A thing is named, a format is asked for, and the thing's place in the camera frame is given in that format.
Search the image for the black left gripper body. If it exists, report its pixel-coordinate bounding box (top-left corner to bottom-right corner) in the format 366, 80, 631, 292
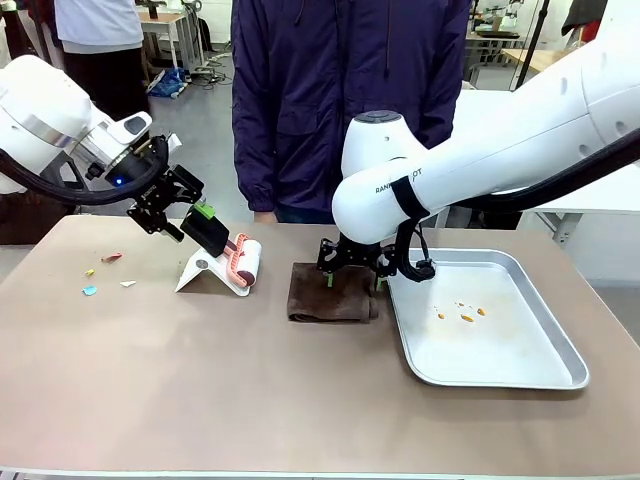
102, 134, 175, 202

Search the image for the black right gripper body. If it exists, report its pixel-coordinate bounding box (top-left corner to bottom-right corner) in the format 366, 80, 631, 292
335, 234, 385, 270

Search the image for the brown cloth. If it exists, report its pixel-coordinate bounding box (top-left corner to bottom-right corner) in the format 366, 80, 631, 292
286, 261, 381, 324

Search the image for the pink lint roller black handle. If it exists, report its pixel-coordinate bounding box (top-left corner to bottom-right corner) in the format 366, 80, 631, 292
179, 209, 265, 292

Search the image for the white folded roller stand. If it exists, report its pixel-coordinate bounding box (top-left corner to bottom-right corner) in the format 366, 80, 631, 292
173, 244, 251, 299

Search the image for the blue plastic bag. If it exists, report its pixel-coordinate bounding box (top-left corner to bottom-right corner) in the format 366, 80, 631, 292
144, 67, 190, 99

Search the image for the dark brown handbag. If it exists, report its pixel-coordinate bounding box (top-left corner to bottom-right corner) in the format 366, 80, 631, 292
0, 192, 69, 246

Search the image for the silver metal tray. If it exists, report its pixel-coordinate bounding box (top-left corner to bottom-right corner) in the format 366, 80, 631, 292
387, 248, 591, 390

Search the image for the bystander in white shirt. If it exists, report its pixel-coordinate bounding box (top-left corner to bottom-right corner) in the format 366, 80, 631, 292
52, 0, 151, 121

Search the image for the person in purple jacket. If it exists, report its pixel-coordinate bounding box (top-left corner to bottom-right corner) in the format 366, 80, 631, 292
230, 0, 474, 225

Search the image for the wooden top background table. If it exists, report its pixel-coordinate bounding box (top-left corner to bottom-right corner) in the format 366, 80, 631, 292
137, 9, 190, 56

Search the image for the light wooden workbench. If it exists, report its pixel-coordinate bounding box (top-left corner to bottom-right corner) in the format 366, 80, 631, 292
501, 47, 547, 76

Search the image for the black tripod pole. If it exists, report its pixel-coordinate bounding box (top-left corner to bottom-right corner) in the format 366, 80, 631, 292
513, 0, 550, 91

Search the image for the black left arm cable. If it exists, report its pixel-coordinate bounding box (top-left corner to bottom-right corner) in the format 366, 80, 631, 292
0, 134, 174, 206

